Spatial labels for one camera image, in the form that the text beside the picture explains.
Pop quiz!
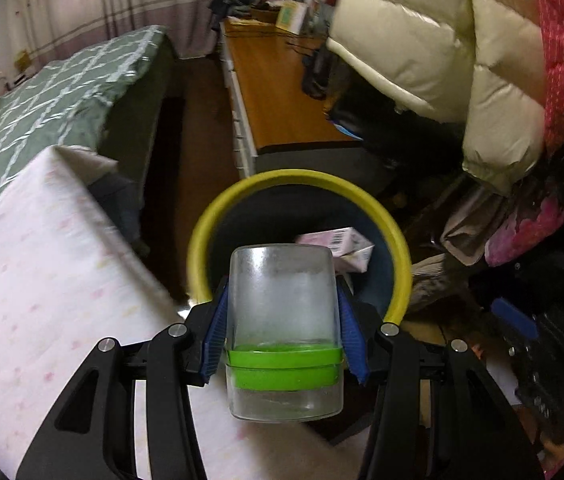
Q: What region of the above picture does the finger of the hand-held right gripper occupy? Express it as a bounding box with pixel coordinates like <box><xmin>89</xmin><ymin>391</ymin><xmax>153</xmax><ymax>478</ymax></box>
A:
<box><xmin>490</xmin><ymin>297</ymin><xmax>538</xmax><ymax>343</ymax></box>

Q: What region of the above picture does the yellow rimmed waste bin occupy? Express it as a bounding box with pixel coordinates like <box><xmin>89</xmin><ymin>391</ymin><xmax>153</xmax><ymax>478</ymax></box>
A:
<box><xmin>187</xmin><ymin>170</ymin><xmax>411</xmax><ymax>326</ymax></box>

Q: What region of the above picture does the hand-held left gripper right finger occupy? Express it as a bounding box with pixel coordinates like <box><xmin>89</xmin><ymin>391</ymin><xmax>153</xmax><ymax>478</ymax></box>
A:
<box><xmin>337</xmin><ymin>280</ymin><xmax>545</xmax><ymax>480</ymax></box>

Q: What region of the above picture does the wooden desk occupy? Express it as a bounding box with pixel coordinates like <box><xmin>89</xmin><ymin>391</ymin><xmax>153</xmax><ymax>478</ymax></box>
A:
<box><xmin>219</xmin><ymin>17</ymin><xmax>367</xmax><ymax>178</ymax></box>

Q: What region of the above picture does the pink fleece garment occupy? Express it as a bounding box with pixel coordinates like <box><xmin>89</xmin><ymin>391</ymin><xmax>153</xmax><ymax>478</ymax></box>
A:
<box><xmin>484</xmin><ymin>195</ymin><xmax>564</xmax><ymax>268</ymax></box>

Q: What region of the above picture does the green checked duvet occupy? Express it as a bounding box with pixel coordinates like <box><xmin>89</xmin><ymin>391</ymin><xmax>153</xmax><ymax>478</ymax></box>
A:
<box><xmin>0</xmin><ymin>25</ymin><xmax>170</xmax><ymax>243</ymax></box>

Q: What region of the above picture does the pale green carton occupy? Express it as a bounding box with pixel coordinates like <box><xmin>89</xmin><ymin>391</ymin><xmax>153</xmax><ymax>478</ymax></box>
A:
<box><xmin>274</xmin><ymin>0</ymin><xmax>310</xmax><ymax>33</ymax></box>

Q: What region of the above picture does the black garment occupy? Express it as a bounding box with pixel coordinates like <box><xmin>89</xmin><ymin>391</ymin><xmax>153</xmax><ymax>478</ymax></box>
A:
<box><xmin>329</xmin><ymin>75</ymin><xmax>467</xmax><ymax>181</ymax></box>

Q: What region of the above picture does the clear jar with green band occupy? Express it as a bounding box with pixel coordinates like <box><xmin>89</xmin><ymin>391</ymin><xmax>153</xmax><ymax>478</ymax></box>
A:
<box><xmin>225</xmin><ymin>245</ymin><xmax>345</xmax><ymax>422</ymax></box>

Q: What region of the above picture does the white puffer jacket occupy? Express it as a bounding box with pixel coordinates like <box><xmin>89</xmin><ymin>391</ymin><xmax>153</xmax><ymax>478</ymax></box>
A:
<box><xmin>326</xmin><ymin>0</ymin><xmax>547</xmax><ymax>196</ymax></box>

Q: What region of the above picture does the pink box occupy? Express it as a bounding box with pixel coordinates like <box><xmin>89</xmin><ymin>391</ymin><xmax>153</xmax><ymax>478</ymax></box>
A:
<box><xmin>296</xmin><ymin>227</ymin><xmax>375</xmax><ymax>273</ymax></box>

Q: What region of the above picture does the beige garment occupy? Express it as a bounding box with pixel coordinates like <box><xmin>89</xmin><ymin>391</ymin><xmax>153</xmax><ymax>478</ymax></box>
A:
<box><xmin>439</xmin><ymin>192</ymin><xmax>510</xmax><ymax>266</ymax></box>

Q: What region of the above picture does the white dotted tablecloth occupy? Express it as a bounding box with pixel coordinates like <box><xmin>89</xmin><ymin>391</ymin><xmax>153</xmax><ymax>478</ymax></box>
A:
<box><xmin>0</xmin><ymin>146</ymin><xmax>343</xmax><ymax>480</ymax></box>

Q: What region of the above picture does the wooden bed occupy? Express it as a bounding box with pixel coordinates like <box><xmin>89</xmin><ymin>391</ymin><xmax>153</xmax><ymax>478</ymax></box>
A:
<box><xmin>0</xmin><ymin>25</ymin><xmax>187</xmax><ymax>261</ymax></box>

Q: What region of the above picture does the pink and white curtain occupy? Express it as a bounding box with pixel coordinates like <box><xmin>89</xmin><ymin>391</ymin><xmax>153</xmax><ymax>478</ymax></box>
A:
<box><xmin>0</xmin><ymin>0</ymin><xmax>243</xmax><ymax>68</ymax></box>

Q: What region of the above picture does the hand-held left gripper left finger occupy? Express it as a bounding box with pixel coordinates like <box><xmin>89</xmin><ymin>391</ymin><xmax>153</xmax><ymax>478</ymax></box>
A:
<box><xmin>14</xmin><ymin>275</ymin><xmax>231</xmax><ymax>480</ymax></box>

